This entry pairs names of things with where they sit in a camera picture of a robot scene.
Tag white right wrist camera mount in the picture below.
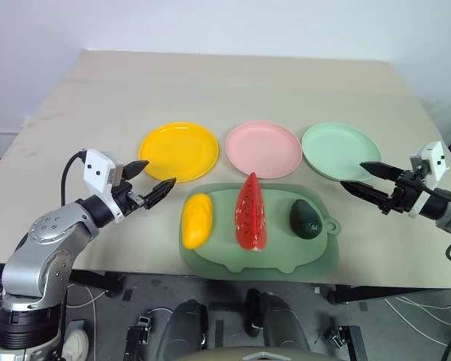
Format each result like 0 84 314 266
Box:
409 141 446 219

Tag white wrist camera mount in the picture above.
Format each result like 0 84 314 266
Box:
409 141 446 219
83 148 126 226

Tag yellow mango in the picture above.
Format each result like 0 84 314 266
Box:
182 193 214 250

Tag black table frame bar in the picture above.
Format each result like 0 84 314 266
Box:
325 284 451 306
68 269 126 299

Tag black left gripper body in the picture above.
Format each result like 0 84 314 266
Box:
112 181 147 218

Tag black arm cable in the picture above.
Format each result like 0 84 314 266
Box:
60 150 86 207
420 184 451 271

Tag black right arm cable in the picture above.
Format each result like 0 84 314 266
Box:
420 184 451 271

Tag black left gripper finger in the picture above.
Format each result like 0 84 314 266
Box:
142 177 177 211
121 159 150 181

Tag dark green avocado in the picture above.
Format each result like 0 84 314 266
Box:
289 199 323 240

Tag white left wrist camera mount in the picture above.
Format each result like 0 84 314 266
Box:
83 148 126 226

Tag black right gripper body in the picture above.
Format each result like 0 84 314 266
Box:
379 169 426 216

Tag red watermelon slice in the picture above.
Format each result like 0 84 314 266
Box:
235 171 268 252

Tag dark rounded shape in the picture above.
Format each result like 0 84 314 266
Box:
160 299 210 353
245 288 313 353

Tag green plate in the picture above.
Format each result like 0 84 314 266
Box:
301 121 383 182

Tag white floor cable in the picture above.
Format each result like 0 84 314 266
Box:
383 295 451 341
0 272 110 335

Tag black metal floor bracket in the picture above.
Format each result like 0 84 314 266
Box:
123 314 154 361
322 323 368 361

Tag pink plate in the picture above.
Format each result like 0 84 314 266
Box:
225 120 303 179

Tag yellow plate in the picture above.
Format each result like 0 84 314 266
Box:
138 121 220 184

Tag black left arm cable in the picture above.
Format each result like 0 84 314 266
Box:
60 150 86 207

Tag green cutting board tray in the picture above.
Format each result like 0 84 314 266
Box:
179 181 341 281

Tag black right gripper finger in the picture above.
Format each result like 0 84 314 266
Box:
339 180 392 211
359 161 404 182

